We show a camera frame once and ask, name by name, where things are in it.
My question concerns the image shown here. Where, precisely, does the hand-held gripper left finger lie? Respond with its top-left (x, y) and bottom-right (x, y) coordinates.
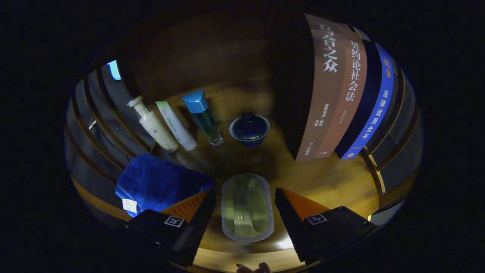
top-left (125, 188), bottom-right (216, 266)

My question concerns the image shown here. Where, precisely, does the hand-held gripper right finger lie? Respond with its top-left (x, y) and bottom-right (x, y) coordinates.
top-left (274, 187), bottom-right (377, 265)

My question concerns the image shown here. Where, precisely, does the light green scrub brush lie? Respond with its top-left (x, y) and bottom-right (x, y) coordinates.
top-left (221, 173), bottom-right (274, 243)

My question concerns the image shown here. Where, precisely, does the wooden countertop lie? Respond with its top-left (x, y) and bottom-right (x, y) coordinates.
top-left (72, 82), bottom-right (381, 273)

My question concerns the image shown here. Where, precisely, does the brown wooden cabinet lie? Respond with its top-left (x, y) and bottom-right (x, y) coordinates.
top-left (64, 8), bottom-right (424, 232)

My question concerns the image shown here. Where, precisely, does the blue folded towel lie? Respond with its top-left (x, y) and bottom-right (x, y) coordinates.
top-left (115, 153), bottom-right (214, 218)

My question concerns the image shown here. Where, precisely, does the white and green tube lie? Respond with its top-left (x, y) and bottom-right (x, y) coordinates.
top-left (155, 101), bottom-right (197, 151)

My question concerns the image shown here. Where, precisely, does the white pump bottle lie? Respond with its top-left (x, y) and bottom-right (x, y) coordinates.
top-left (127, 95), bottom-right (179, 154)

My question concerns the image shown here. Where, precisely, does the blue lidded teacup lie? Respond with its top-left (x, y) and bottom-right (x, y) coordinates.
top-left (229, 113), bottom-right (271, 148)

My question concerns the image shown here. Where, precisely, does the teal capped bottle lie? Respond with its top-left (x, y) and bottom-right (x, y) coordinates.
top-left (182, 90), bottom-right (223, 146)

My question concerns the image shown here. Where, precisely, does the dark brown book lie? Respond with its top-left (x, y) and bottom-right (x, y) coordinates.
top-left (295, 13), bottom-right (346, 162)

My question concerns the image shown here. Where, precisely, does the blue book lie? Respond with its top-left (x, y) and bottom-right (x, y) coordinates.
top-left (335, 42), bottom-right (395, 160)

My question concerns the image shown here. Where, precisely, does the reddish brown book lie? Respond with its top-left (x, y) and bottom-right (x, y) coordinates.
top-left (314, 28), bottom-right (368, 158)

